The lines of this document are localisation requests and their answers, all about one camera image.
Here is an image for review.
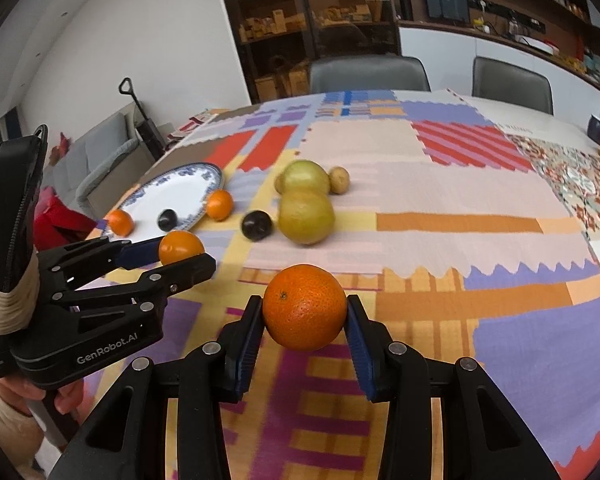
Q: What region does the small orange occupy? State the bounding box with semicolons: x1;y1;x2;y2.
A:
206;190;234;221
158;230;206;266
105;209;134;237

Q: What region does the dark glass display cabinet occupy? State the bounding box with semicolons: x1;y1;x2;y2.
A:
215;0;401;106

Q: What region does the red plush toy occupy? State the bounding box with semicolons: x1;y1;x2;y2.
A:
50;132;73;166

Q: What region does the patchwork tablecloth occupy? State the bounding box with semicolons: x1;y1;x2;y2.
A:
80;89;600;480

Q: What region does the person's left hand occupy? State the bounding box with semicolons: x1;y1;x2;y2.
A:
0;376;86;417

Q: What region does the grey sofa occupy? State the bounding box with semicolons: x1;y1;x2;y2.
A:
10;100;146;211

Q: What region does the floral cloth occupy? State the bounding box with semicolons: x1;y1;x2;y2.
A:
500;130;600;241

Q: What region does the black upright vacuum cleaner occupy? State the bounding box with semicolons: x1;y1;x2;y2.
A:
119;77;168;161

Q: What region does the large orange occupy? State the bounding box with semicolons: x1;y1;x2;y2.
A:
262;263;348;352

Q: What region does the folded striped cloth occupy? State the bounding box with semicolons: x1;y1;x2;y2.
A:
170;109;217;142

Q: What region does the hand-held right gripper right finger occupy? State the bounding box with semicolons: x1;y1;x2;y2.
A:
345;295;561;480

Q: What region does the green pear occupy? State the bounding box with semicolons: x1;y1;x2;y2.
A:
279;160;330;196
278;189;336;246

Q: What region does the grey dining chair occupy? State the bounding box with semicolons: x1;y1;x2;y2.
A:
472;56;554;115
310;56;431;95

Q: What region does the wall shelf and counter unit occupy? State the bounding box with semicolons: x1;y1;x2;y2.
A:
385;0;600;111

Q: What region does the blue and white plate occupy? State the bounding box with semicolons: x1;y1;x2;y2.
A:
116;161;223;233

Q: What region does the person's left forearm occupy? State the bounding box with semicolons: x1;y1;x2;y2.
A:
0;402;66;466

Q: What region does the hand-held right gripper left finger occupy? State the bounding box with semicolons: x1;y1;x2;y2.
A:
47;295;266;480

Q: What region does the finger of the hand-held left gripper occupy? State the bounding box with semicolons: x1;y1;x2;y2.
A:
37;237;163;286
50;254;217;336

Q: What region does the red cloth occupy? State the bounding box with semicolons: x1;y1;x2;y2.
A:
32;195;98;251

